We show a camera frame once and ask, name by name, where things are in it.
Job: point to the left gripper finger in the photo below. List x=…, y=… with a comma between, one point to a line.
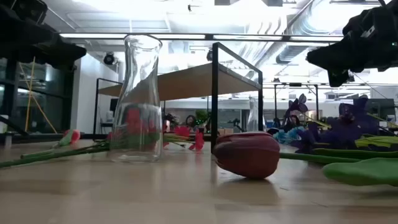
x=63, y=63
x=62, y=48

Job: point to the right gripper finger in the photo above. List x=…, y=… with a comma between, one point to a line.
x=339, y=57
x=338, y=78

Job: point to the black metal frame stand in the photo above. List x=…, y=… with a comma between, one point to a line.
x=275, y=102

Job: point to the orange tulip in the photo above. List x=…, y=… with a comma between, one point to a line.
x=72, y=136

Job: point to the black overhead rig frame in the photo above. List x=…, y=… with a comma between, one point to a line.
x=210, y=36

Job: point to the large red flower bunch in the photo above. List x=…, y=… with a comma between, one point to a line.
x=182, y=130

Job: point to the clear glass vase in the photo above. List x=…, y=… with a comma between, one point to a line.
x=255, y=115
x=136, y=93

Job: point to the purple flower bunch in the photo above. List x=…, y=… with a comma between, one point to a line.
x=348, y=127

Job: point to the black spotlight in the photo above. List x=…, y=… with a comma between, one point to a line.
x=109, y=58

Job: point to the wooden shelf black frame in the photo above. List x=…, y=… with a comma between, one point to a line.
x=186, y=82

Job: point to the dark red tulip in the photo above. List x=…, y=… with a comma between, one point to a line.
x=245, y=155

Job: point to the blue flower bunch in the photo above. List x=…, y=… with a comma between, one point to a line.
x=289, y=136

